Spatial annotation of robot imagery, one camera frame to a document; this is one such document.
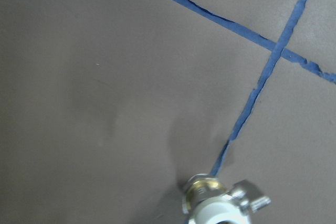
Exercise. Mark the white PPR brass valve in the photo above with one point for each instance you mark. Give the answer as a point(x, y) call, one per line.
point(207, 200)

